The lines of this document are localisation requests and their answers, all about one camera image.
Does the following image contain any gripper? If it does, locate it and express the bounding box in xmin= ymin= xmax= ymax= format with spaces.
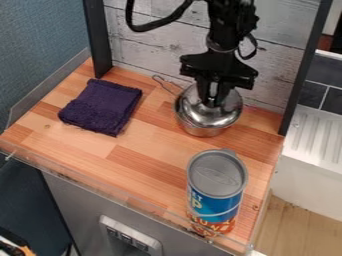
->
xmin=179 ymin=49 xmax=261 ymax=108

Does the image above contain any toy sink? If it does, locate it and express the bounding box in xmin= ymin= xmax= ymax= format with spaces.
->
xmin=269 ymin=104 xmax=342 ymax=222

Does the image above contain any black frame post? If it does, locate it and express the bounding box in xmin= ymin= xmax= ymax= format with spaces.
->
xmin=81 ymin=0 xmax=114 ymax=80
xmin=277 ymin=0 xmax=334 ymax=137

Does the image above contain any purple cloth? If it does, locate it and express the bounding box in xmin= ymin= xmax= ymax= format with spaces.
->
xmin=57 ymin=77 xmax=145 ymax=138

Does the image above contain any black cable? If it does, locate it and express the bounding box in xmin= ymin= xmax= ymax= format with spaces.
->
xmin=124 ymin=0 xmax=197 ymax=33

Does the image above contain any blue can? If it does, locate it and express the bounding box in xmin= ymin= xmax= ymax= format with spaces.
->
xmin=184 ymin=148 xmax=250 ymax=239

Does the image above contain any silver pot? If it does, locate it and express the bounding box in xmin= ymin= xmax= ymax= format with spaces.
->
xmin=150 ymin=74 xmax=245 ymax=139

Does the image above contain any silver lid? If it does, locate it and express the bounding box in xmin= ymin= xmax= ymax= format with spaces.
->
xmin=175 ymin=82 xmax=246 ymax=130

